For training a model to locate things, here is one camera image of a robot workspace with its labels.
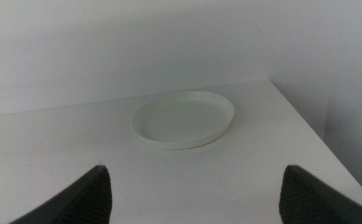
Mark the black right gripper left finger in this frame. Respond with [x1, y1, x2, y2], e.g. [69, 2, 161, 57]
[9, 164, 113, 224]

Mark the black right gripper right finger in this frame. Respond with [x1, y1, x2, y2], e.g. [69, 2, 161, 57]
[279, 164, 362, 224]

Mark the white shallow bowl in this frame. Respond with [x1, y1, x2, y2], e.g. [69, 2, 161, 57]
[130, 90, 236, 151]

